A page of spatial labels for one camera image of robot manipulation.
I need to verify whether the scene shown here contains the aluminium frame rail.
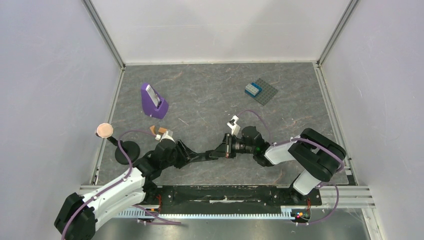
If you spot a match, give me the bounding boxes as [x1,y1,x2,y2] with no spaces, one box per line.
[81,0,126,187]
[313,0,385,240]

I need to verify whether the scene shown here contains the black remote control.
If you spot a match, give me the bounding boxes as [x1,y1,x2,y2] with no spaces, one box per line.
[190,150,219,163]

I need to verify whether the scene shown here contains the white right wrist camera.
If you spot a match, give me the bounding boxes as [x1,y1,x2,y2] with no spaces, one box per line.
[226,115,241,136]

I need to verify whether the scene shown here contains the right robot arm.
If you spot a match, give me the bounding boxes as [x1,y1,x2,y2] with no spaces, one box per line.
[206,126,347,204]

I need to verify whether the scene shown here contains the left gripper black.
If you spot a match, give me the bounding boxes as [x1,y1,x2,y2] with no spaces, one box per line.
[161,138,199,169]

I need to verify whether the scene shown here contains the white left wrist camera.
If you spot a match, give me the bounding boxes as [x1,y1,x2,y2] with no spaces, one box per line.
[155,130,175,142]

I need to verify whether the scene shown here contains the blue lego brick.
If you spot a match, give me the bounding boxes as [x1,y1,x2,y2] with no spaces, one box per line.
[244,82,262,98]

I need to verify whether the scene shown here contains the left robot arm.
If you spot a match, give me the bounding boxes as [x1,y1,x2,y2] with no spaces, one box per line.
[54,139,205,240]

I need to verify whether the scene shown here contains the white comb cable duct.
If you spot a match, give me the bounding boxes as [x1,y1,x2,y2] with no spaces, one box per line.
[115,207,306,221]

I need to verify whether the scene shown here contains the wooden blocks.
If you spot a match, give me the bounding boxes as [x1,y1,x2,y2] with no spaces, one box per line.
[149,125,168,136]

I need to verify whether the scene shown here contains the aluminium frame rail right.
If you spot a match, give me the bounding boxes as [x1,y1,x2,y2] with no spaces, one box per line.
[313,0,385,240]

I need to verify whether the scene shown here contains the light grey lego brick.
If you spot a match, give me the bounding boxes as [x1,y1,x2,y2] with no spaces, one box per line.
[244,83,259,97]

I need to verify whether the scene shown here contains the aluminium frame rail left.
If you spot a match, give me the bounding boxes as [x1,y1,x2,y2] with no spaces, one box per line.
[81,0,126,187]

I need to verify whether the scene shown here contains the purple stand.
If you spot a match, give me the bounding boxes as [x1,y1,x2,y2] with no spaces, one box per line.
[140,83,169,120]

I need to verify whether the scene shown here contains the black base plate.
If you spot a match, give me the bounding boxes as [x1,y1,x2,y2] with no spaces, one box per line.
[140,185,322,215]

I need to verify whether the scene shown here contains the grey lego baseplate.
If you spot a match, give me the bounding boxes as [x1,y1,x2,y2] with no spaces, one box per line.
[247,78,278,106]

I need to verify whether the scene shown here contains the white device in stand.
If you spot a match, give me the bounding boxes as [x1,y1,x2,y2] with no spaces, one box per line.
[145,84,162,109]

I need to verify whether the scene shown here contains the pink round knob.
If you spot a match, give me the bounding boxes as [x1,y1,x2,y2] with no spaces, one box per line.
[95,122,114,139]

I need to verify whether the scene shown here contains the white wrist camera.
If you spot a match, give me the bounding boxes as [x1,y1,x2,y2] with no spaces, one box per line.
[155,130,175,142]
[226,115,241,136]

